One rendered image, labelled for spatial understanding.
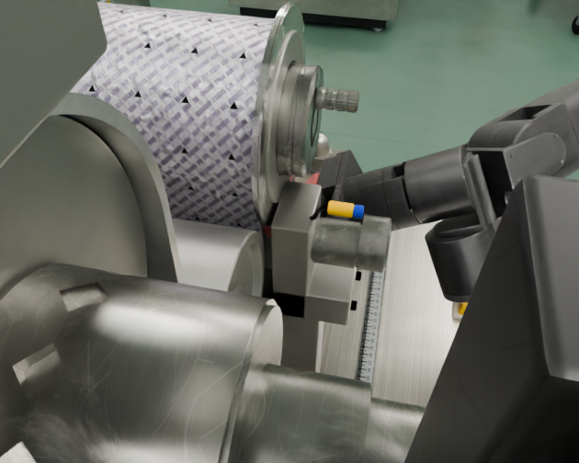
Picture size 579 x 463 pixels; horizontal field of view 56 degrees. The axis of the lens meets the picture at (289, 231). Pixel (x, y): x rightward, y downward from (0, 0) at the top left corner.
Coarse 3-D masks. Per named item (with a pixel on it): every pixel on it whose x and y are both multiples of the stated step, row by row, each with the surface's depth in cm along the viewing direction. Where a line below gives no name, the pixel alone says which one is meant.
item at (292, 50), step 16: (288, 48) 33; (288, 64) 34; (272, 96) 31; (272, 112) 32; (272, 128) 32; (272, 144) 33; (272, 160) 34; (272, 176) 34; (288, 176) 41; (272, 192) 35
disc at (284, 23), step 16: (288, 16) 33; (272, 32) 31; (288, 32) 33; (304, 32) 39; (272, 48) 30; (304, 48) 40; (272, 64) 31; (272, 80) 31; (256, 96) 30; (256, 112) 30; (256, 128) 30; (256, 144) 30; (256, 160) 31; (256, 176) 32; (256, 192) 32; (256, 208) 34; (272, 208) 37
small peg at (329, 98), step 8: (320, 88) 35; (328, 88) 35; (320, 96) 35; (328, 96) 34; (336, 96) 34; (344, 96) 34; (352, 96) 34; (320, 104) 35; (328, 104) 35; (336, 104) 34; (344, 104) 34; (352, 104) 34; (352, 112) 35
